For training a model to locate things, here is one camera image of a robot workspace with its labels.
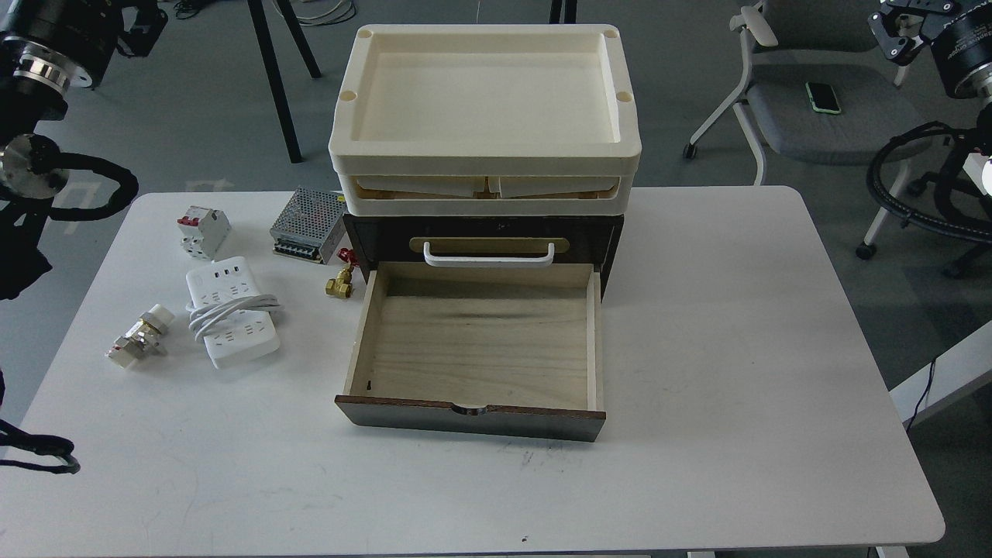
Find white power strip with cable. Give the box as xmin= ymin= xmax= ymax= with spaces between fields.
xmin=185 ymin=257 xmax=281 ymax=370

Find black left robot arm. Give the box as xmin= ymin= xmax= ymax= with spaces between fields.
xmin=1 ymin=1 xmax=169 ymax=300

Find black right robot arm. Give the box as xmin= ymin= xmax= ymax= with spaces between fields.
xmin=866 ymin=1 xmax=991 ymax=278

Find open wooden drawer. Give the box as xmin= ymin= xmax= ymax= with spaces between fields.
xmin=334 ymin=262 xmax=607 ymax=442

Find cream plastic stacked tray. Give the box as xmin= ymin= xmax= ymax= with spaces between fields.
xmin=329 ymin=24 xmax=642 ymax=218

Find metal mesh power supply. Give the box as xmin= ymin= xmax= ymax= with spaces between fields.
xmin=270 ymin=187 xmax=347 ymax=264

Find black table legs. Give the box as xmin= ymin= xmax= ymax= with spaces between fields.
xmin=247 ymin=1 xmax=322 ymax=164

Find white red circuit breaker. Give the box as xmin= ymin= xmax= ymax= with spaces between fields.
xmin=177 ymin=205 xmax=231 ymax=260

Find metal white pipe fitting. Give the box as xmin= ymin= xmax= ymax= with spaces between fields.
xmin=105 ymin=304 xmax=176 ymax=368

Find grey office chair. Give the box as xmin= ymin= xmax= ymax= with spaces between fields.
xmin=683 ymin=0 xmax=954 ymax=260

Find green cased smartphone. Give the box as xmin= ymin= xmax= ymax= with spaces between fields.
xmin=804 ymin=81 xmax=842 ymax=115

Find white drawer handle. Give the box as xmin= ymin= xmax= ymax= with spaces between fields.
xmin=422 ymin=243 xmax=556 ymax=269

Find brass valve with red handle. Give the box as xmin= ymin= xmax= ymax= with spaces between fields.
xmin=325 ymin=247 xmax=358 ymax=299

